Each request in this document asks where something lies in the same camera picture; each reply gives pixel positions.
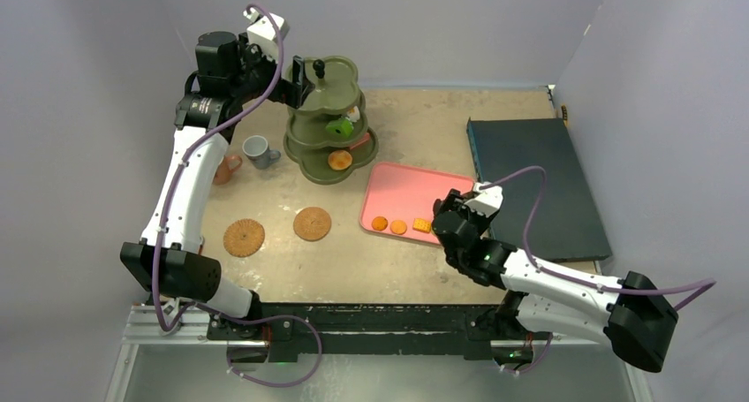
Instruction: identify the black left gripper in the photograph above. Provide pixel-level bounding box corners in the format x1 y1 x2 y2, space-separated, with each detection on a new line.
230 33 314 108

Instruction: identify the yellow square cracker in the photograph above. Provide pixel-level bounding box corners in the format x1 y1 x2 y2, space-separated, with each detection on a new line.
412 218 432 233

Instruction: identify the pink serving tray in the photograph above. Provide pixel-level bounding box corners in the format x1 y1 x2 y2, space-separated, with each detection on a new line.
359 162 474 246

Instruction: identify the green three-tier stand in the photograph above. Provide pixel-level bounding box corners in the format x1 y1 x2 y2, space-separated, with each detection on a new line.
284 56 379 185

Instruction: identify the white cream roll cake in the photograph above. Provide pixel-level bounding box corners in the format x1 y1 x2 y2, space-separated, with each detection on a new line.
344 106 360 124

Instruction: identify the paw print bun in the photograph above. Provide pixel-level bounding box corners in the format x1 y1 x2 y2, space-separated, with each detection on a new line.
327 149 353 171

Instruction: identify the pink strawberry triangle cake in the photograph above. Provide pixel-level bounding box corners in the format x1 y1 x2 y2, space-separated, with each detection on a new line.
348 133 371 151

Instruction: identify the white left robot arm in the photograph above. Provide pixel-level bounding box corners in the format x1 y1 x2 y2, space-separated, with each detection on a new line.
119 31 313 339

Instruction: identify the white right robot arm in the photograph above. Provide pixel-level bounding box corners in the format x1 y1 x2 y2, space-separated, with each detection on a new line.
432 184 678 373

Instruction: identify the round orange cookie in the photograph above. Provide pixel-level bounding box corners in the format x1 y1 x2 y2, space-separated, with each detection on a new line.
390 220 408 235

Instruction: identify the grey mug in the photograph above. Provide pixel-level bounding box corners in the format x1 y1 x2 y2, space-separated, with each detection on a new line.
242 135 282 170

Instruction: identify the orange mug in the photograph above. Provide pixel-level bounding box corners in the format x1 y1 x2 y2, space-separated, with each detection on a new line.
213 155 243 186

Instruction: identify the dark grey flat box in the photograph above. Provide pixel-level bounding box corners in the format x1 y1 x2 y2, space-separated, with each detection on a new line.
466 118 612 262

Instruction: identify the left woven coaster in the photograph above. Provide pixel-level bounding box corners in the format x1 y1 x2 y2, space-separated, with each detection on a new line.
223 218 265 257

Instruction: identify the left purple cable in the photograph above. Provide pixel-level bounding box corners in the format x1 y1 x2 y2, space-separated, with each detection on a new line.
150 3 324 389

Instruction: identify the purple cable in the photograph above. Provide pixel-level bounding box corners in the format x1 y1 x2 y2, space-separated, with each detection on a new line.
150 3 324 389
480 165 717 377

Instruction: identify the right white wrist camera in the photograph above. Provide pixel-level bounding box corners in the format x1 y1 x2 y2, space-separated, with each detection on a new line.
464 182 503 217

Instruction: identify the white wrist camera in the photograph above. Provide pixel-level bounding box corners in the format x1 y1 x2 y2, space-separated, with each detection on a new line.
464 182 503 217
244 8 290 62

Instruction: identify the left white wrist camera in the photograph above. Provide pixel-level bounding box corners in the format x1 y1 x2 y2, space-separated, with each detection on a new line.
244 8 290 62

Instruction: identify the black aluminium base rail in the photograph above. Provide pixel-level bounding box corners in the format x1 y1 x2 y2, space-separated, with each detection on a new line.
119 302 586 366

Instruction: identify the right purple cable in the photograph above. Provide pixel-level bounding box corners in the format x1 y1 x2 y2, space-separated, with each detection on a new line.
480 165 717 377

